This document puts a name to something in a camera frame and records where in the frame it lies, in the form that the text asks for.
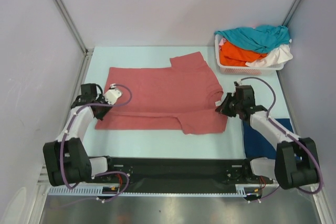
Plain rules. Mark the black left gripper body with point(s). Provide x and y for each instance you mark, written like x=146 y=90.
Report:
x=103 y=110

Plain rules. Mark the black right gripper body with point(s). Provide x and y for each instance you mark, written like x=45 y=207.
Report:
x=235 y=104

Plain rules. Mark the pink polo shirt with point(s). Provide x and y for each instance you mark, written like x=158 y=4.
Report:
x=181 y=97

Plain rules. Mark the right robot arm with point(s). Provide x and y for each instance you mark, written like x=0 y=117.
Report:
x=296 y=163

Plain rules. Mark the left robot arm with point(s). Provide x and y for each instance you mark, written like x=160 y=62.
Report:
x=67 y=162

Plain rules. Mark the white plastic laundry basket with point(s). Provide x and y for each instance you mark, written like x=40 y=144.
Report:
x=248 y=71

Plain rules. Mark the folded navy blue shirt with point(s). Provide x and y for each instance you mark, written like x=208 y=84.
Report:
x=255 y=145

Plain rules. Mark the orange t shirt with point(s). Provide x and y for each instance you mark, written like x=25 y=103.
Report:
x=231 y=55

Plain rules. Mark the white t shirt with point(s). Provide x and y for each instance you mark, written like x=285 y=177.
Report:
x=279 y=55

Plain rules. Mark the teal t shirt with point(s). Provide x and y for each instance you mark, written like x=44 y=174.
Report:
x=262 y=39

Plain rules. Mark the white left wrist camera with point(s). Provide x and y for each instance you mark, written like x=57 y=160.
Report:
x=112 y=95

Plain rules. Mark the aluminium frame post left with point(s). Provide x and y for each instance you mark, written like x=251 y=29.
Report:
x=60 y=5

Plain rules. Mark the white slotted cable duct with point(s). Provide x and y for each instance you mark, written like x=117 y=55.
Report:
x=238 y=190

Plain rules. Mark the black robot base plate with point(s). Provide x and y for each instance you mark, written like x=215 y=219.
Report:
x=184 y=176

